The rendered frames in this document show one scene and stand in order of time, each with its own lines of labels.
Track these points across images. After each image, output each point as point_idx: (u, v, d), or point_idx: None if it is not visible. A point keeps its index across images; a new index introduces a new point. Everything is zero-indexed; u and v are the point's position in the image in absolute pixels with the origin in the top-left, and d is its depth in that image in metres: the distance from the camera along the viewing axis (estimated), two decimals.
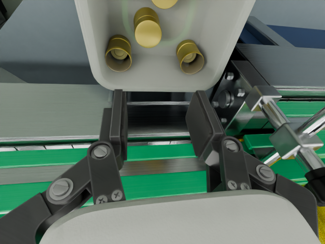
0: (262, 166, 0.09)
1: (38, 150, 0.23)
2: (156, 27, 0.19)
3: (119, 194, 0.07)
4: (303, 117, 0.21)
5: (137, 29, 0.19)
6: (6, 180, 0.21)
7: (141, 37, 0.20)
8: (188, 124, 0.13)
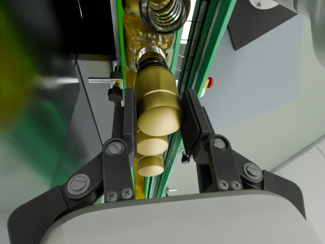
0: (249, 164, 0.09)
1: None
2: (177, 113, 0.11)
3: (129, 192, 0.07)
4: None
5: (141, 117, 0.11)
6: None
7: (148, 126, 0.11)
8: None
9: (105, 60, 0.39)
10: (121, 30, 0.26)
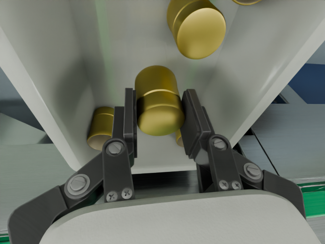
0: (249, 164, 0.09)
1: (9, 243, 0.20)
2: None
3: (129, 192, 0.07)
4: (320, 219, 0.17)
5: None
6: None
7: None
8: None
9: None
10: None
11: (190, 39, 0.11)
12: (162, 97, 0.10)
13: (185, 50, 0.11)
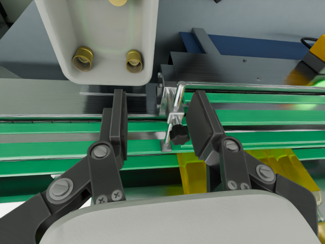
0: (262, 166, 0.09)
1: (28, 124, 0.34)
2: None
3: (119, 194, 0.07)
4: None
5: None
6: (6, 141, 0.32)
7: None
8: (188, 124, 0.13)
9: None
10: None
11: None
12: None
13: (111, 0, 0.26)
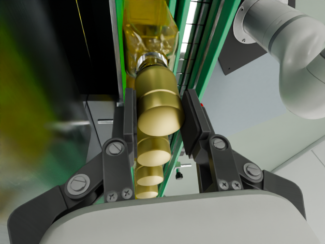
0: (249, 164, 0.09)
1: None
2: (159, 177, 0.20)
3: (129, 192, 0.07)
4: (219, 8, 0.29)
5: (139, 180, 0.20)
6: None
7: (143, 182, 0.20)
8: None
9: (110, 99, 0.46)
10: (124, 92, 0.34)
11: (151, 125, 0.11)
12: (155, 144, 0.15)
13: (148, 131, 0.12)
